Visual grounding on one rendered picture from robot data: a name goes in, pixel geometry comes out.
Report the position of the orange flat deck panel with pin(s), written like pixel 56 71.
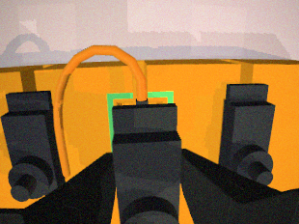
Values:
pixel 242 114

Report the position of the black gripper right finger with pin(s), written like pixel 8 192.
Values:
pixel 217 195

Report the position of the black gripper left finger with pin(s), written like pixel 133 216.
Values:
pixel 87 198

